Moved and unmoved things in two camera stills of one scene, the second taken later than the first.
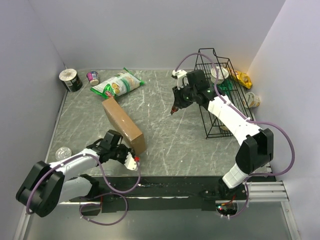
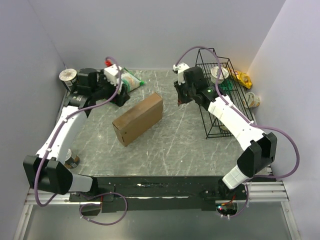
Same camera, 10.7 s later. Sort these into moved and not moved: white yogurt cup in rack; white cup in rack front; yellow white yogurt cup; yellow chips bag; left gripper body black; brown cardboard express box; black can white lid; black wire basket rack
Moved: brown cardboard express box; left gripper body black
Not moved: black can white lid; white cup in rack front; yellow chips bag; yellow white yogurt cup; white yogurt cup in rack; black wire basket rack
